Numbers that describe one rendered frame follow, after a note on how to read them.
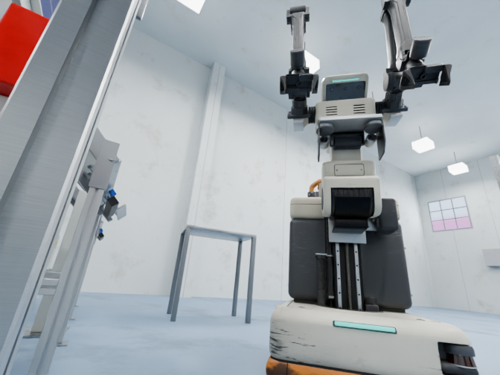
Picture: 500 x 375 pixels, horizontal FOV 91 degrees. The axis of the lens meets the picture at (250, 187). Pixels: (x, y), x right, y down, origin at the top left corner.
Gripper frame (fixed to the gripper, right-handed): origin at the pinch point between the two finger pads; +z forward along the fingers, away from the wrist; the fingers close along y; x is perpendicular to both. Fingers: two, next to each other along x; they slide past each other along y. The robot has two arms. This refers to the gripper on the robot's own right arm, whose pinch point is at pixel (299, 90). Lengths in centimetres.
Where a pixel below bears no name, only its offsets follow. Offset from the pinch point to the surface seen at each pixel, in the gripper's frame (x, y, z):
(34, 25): -26, -49, 45
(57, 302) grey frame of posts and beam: 33, -63, 66
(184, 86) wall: 132, -239, -478
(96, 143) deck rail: 9, -68, 24
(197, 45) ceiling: 59, -212, -538
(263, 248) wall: 439, -49, -269
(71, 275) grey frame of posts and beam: 30, -62, 60
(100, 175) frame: 14, -63, 34
